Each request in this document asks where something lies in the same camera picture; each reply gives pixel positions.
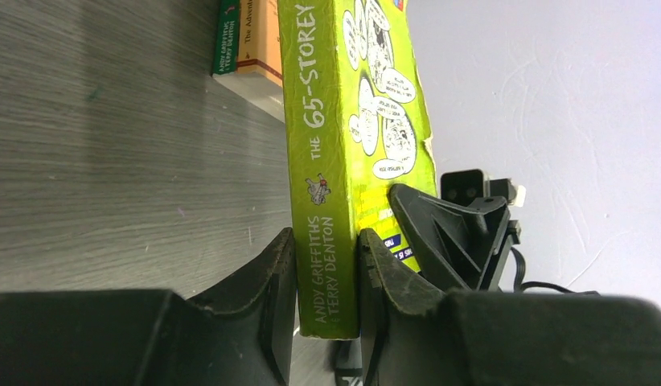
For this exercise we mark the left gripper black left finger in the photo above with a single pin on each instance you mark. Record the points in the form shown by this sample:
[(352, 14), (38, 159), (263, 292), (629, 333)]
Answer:
[(237, 332)]

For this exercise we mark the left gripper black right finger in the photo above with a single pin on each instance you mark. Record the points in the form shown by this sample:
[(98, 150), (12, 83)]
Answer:
[(413, 333)]

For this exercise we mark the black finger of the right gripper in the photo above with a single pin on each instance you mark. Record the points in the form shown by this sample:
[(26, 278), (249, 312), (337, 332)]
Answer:
[(455, 246)]

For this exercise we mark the light green spine book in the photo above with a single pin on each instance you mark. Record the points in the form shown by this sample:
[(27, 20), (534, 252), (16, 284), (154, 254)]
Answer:
[(356, 123)]

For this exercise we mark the dark green spine book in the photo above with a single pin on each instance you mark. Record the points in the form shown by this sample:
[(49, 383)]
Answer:
[(227, 38)]

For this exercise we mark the orange spine book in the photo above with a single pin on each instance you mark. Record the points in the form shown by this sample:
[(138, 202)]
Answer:
[(259, 48)]

